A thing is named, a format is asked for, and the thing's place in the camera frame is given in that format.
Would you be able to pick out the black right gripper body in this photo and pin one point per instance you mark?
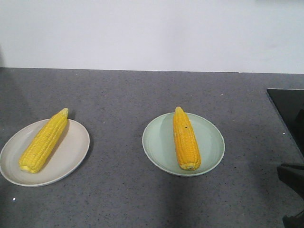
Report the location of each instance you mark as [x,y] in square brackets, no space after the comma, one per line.
[292,175]

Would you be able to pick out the yellow corn cob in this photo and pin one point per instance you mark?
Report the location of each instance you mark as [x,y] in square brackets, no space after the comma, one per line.
[186,146]
[36,154]

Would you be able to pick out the black induction cooktop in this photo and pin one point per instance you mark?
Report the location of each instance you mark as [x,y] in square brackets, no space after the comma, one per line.
[289,104]

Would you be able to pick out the mint green round plate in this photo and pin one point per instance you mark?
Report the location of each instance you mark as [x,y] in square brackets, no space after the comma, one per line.
[159,146]

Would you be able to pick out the white round plate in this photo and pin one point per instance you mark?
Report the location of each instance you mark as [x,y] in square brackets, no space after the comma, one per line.
[67,155]

